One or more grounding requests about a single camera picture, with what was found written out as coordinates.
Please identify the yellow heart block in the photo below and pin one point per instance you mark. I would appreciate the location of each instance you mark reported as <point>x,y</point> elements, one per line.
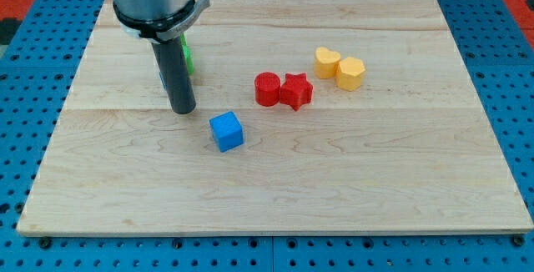
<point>326,63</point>

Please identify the red cylinder block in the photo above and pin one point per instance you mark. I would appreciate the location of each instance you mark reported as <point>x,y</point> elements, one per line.
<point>267,89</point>

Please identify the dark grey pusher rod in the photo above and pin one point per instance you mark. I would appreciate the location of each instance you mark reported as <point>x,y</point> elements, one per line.
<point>175,75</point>

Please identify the yellow hexagon block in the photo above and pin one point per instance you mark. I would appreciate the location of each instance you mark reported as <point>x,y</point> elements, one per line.
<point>350,73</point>

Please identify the wooden board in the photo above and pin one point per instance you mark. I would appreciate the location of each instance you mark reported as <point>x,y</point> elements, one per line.
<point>409,152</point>

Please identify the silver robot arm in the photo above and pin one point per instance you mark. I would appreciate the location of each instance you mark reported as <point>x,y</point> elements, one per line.
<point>159,21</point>

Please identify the green block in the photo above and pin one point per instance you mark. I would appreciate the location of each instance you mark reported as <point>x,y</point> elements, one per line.
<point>187,54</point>

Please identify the blue cube block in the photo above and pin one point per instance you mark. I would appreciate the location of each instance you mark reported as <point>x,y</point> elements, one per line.
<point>227,131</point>

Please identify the red star block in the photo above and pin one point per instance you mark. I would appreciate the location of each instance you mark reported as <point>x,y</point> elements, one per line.
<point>296,91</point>

